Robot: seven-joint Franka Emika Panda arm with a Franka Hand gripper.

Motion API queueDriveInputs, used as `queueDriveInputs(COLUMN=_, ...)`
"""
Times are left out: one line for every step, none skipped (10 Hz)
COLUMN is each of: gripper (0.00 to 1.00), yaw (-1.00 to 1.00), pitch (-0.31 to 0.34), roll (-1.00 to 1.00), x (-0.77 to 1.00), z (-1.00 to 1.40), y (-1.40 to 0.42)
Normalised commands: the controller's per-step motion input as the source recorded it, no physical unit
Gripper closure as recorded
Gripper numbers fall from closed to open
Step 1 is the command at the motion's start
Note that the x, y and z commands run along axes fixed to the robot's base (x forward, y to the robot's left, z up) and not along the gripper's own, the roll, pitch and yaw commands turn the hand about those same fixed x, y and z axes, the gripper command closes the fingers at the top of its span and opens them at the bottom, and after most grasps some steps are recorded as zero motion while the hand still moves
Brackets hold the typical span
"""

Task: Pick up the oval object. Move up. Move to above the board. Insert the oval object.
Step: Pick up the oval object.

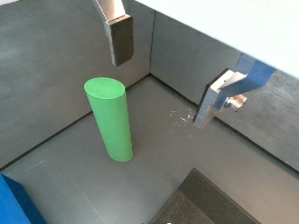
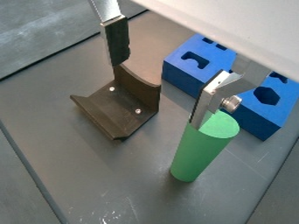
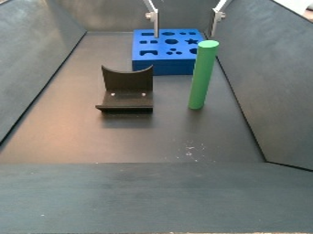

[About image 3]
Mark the green oval cylinder peg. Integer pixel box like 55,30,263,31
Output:
189,40,220,110

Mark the blue shape-sorter board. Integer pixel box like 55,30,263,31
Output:
133,28,204,76

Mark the black curved peg holder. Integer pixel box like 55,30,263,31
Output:
96,66,154,112

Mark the left white camera bracket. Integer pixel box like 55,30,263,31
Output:
144,0,160,38

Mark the white camera bracket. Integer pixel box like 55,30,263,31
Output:
211,0,229,37
144,0,160,38

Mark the right white camera bracket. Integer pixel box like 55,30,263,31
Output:
211,0,229,37

